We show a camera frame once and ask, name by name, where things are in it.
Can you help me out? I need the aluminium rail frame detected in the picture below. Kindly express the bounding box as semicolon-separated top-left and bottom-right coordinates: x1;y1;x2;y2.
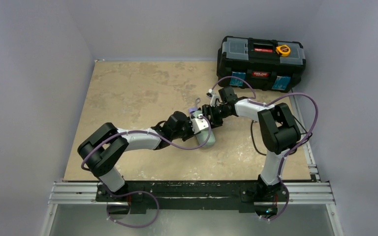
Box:
49;87;335;224

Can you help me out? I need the yellow tape measure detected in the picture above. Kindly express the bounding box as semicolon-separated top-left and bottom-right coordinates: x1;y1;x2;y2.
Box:
275;44;291;57

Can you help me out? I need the lavender umbrella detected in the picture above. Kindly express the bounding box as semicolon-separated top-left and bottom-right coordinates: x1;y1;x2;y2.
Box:
188;97;201;114

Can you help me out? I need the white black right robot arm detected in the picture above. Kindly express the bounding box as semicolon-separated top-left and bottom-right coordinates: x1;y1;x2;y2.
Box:
201;87;301;197

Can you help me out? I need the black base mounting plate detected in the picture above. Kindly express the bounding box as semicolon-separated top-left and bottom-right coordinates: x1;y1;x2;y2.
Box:
95;180;289;216

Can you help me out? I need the black toolbox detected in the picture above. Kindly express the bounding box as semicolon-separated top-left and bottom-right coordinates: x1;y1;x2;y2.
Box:
217;36;306;92

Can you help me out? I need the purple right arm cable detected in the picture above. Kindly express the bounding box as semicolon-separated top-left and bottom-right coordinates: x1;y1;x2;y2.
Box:
208;76;319;222

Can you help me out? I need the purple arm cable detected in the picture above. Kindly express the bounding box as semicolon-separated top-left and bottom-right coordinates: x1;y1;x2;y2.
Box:
80;114;213;229
208;76;319;222

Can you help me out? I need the mint green umbrella sleeve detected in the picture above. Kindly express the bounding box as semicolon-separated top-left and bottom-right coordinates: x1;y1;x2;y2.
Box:
196;128;216;148

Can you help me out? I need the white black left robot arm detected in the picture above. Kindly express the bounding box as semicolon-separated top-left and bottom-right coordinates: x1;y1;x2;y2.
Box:
77;111;194;192

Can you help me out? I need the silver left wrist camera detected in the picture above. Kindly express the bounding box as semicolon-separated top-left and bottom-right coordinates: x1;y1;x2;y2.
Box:
190;118;209;134

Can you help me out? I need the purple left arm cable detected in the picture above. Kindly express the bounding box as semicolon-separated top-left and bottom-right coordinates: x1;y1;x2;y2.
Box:
80;114;213;229

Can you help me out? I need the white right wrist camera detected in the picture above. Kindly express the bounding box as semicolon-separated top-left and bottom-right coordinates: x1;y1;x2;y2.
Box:
206;88;220;107

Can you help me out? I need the black cable on table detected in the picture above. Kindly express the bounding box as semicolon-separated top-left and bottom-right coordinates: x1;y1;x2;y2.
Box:
250;111;314;156

